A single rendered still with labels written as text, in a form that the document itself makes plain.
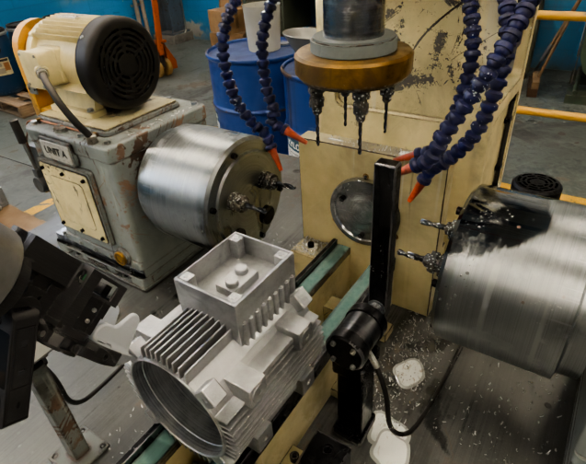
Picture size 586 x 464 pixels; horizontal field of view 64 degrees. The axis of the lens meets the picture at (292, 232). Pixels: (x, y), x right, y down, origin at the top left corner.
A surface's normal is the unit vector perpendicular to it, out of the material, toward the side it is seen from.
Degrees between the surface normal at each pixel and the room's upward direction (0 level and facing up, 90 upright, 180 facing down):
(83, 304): 90
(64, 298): 30
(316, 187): 90
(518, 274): 51
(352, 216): 90
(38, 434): 0
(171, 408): 39
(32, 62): 90
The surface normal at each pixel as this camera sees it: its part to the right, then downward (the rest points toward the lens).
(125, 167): 0.84, 0.26
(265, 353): -0.06, -0.83
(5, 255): 0.94, -0.23
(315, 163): -0.55, 0.49
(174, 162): -0.41, -0.27
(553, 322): -0.54, 0.23
